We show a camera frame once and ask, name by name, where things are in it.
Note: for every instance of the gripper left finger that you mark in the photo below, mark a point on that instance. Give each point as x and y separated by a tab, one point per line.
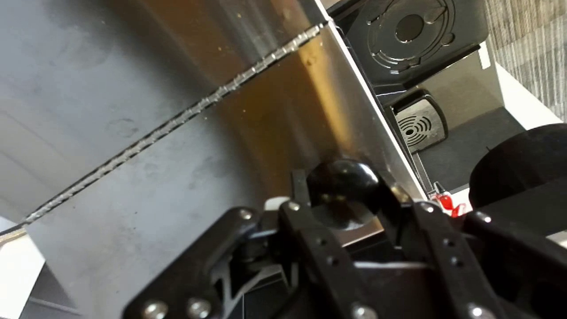
319	248

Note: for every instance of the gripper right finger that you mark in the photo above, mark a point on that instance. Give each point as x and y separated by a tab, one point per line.
447	257

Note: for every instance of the black round lid knob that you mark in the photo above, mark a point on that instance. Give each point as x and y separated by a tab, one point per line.
343	184

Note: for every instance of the steel coffeemaker lid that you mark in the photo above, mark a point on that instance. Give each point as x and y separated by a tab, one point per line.
212	177

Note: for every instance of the stainless steel coffeemaker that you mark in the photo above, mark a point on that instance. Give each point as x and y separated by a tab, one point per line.
133	88

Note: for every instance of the small red object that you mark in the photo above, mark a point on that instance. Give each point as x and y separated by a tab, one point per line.
447	203

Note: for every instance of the dark grey mat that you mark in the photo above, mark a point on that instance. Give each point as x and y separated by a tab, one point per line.
469	150

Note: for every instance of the black round object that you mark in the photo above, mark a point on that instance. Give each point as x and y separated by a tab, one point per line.
522	164

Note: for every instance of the black pod coffee machine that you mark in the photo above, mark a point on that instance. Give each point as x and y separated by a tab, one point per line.
412	40

